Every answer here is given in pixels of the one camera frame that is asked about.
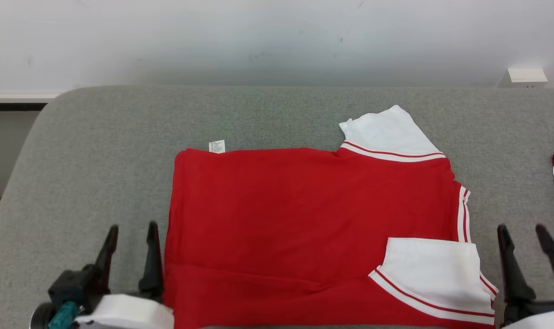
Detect teal plug black cable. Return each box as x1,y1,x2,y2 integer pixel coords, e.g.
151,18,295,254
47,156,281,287
48,301,80,329

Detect red shirt white sleeves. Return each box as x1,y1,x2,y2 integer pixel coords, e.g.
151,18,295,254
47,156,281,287
162,105,500,329

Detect white black baseboard strip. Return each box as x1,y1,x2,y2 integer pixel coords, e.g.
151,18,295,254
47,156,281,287
0,90,62,112

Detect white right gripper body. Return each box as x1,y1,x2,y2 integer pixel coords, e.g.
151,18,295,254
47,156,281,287
501,299,554,329

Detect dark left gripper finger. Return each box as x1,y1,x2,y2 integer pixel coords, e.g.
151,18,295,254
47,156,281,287
138,221,165,302
94,224,119,293

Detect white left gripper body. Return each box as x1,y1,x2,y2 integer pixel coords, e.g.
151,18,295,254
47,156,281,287
75,294,175,329

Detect white wall box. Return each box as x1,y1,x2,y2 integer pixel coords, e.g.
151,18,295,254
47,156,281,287
507,68,549,89

